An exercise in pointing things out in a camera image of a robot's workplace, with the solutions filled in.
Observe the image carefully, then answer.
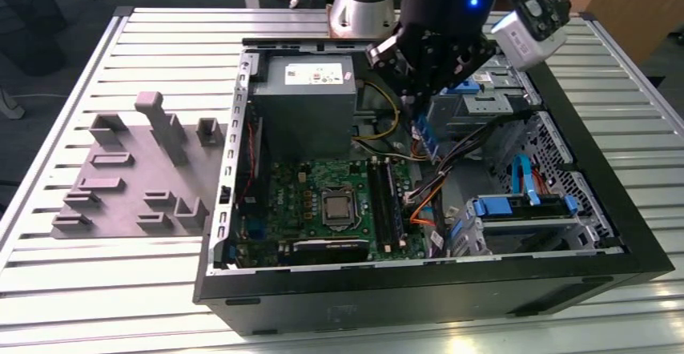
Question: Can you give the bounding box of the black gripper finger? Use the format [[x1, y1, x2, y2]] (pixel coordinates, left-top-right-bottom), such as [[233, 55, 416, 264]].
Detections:
[[421, 40, 501, 129], [365, 33, 428, 129]]

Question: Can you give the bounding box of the RAM stick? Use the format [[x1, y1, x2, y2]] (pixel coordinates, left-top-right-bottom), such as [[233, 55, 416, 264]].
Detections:
[[388, 163, 407, 249], [409, 111, 444, 165]]

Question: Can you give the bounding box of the black RAM slot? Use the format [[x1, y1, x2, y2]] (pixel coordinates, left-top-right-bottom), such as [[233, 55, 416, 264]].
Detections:
[[377, 160, 397, 252], [367, 160, 391, 253]]

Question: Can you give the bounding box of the tall blue drive carrier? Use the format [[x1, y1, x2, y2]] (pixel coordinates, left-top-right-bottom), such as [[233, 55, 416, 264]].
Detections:
[[441, 76, 481, 96]]

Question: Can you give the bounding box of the grey metal drive cage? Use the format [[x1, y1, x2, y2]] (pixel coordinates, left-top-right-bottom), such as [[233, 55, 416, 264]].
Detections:
[[424, 55, 541, 142]]

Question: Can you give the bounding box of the grey power supply unit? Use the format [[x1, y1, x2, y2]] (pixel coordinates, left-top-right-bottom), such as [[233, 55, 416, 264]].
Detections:
[[251, 55, 359, 163]]

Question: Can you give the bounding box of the wooden cabinet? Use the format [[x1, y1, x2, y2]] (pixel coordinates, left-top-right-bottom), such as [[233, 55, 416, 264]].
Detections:
[[565, 0, 684, 70]]

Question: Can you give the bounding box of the green motherboard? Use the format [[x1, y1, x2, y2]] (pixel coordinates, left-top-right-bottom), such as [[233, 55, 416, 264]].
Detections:
[[235, 157, 428, 268]]

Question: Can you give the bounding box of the metal socket cover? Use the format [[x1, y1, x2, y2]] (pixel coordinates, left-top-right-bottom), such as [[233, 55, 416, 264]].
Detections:
[[319, 185, 360, 233]]

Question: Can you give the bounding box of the blue carrier with black disk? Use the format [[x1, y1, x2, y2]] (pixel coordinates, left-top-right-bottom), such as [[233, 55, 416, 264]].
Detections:
[[472, 194, 579, 219]]

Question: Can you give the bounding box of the silver CPU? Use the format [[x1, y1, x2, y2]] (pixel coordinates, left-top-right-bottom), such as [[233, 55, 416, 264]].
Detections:
[[323, 197, 353, 219]]

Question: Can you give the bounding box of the grey metal disk bay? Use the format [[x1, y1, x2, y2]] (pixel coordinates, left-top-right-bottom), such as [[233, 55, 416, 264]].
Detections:
[[441, 193, 625, 257]]

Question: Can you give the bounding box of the blue expansion slot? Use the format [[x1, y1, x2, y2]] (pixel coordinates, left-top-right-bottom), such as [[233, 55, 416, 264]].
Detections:
[[243, 216, 267, 239]]

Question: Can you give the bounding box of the black graphics card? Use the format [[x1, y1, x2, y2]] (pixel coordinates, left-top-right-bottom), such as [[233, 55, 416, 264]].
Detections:
[[277, 237, 373, 265]]

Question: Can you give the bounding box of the grey parts rack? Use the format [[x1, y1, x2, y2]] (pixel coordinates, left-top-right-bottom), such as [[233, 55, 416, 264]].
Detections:
[[51, 91, 229, 239]]

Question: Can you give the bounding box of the black PC case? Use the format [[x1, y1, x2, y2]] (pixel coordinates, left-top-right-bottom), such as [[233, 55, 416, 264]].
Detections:
[[191, 37, 676, 337]]

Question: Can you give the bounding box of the white floor stand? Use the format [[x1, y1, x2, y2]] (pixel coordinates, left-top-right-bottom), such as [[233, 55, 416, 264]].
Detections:
[[0, 85, 24, 119]]

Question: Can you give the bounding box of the yellow black wire bundle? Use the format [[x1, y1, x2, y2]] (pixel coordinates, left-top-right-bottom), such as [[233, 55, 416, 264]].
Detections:
[[353, 80, 401, 143]]

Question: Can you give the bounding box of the thick black cable bundle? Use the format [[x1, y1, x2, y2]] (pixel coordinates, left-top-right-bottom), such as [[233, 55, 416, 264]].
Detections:
[[405, 111, 536, 207]]

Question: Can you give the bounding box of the black white wire bundle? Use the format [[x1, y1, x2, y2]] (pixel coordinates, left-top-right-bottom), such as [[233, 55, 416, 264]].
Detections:
[[351, 139, 444, 163]]

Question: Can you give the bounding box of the blue flat wire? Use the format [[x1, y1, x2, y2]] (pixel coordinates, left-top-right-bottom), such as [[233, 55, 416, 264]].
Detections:
[[511, 154, 541, 205]]

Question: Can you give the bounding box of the orange wire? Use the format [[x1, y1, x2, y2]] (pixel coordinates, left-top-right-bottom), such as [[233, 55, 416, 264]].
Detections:
[[408, 199, 445, 227]]

